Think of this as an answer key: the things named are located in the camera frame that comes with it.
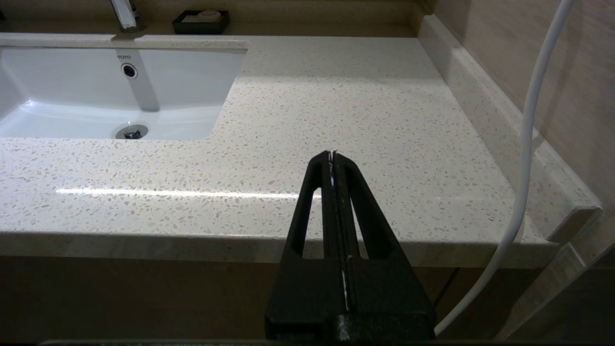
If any black soap dish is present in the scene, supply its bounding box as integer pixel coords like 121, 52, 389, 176
172, 10, 230, 35

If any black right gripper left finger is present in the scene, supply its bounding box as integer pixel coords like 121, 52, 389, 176
265, 151, 347, 342

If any chrome faucet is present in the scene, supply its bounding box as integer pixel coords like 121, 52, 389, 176
110, 0, 145, 33

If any white ceramic sink basin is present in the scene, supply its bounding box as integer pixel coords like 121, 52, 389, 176
0, 46, 248, 141

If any wooden vanity cabinet front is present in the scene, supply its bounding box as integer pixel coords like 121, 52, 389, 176
0, 255, 543, 343

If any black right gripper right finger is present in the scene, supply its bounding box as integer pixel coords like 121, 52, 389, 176
334, 152, 437, 342

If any white cable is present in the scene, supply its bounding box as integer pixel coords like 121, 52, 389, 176
434, 0, 577, 336

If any chrome sink drain plug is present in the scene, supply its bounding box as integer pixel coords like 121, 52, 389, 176
115, 124, 149, 140

